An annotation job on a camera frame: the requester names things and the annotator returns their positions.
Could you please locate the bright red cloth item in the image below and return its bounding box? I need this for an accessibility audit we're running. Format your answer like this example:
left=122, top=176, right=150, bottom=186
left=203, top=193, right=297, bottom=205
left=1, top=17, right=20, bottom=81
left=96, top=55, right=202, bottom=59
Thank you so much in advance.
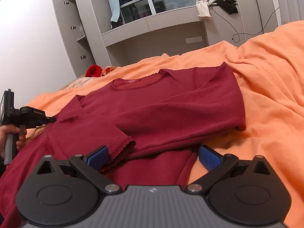
left=85, top=64, right=103, bottom=78

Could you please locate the dark red long-sleeve shirt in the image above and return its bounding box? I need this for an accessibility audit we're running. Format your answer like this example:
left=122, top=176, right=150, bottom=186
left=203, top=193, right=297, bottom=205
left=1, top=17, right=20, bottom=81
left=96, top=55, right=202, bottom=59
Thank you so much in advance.
left=1, top=63, right=246, bottom=227

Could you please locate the white wall socket plate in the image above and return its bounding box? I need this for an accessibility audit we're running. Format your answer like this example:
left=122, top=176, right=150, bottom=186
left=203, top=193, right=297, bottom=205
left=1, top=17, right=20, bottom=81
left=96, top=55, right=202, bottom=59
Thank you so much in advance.
left=185, top=36, right=203, bottom=44

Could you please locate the grey padded headboard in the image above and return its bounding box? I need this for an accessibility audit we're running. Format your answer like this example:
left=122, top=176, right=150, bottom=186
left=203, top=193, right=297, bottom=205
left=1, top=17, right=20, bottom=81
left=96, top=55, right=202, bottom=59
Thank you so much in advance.
left=278, top=0, right=304, bottom=24

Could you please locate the orange bed blanket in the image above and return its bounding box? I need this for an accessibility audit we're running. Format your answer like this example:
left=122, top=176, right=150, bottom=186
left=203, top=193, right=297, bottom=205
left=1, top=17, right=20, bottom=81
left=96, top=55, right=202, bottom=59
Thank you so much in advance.
left=29, top=21, right=303, bottom=227

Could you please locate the grey open shelf cabinet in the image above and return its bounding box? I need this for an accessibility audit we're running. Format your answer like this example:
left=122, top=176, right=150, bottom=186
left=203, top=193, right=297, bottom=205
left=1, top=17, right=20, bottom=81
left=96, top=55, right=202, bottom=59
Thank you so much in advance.
left=53, top=0, right=111, bottom=77

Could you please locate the grey built-in desk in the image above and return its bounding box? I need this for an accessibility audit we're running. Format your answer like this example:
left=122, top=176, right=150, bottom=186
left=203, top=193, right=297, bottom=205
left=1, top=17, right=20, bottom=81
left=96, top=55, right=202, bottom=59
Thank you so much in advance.
left=102, top=6, right=246, bottom=67

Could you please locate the black power cable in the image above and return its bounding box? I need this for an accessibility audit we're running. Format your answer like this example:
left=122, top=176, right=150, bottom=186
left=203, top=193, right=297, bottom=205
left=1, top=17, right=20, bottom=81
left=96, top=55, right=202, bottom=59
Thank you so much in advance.
left=207, top=0, right=280, bottom=44

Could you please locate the grey tall wardrobe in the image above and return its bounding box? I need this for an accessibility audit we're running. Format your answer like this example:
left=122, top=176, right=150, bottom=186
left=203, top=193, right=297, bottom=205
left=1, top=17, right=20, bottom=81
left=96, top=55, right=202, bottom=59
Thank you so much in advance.
left=237, top=0, right=281, bottom=40

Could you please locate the orange frilly cloth item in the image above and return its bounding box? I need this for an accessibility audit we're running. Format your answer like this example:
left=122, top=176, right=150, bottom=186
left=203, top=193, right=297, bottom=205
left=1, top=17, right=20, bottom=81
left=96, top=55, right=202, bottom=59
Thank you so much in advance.
left=101, top=66, right=117, bottom=76

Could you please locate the white garment on desk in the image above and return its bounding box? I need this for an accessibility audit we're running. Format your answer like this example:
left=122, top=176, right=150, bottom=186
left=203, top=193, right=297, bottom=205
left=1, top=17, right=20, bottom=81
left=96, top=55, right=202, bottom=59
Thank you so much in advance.
left=196, top=0, right=225, bottom=20

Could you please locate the person's left hand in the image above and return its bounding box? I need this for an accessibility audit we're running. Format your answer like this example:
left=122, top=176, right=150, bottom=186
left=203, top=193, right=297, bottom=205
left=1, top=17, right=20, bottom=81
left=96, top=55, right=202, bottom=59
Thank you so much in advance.
left=0, top=125, right=27, bottom=159

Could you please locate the pink patterned bed sheet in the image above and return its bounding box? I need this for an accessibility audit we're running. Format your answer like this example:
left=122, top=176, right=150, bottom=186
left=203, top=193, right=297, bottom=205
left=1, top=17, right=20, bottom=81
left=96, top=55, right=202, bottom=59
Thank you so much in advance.
left=63, top=77, right=94, bottom=90

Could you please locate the black garment on desk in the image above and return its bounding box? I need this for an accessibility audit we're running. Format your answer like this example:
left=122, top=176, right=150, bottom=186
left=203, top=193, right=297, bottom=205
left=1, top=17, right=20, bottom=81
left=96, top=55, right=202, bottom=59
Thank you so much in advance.
left=215, top=0, right=239, bottom=15

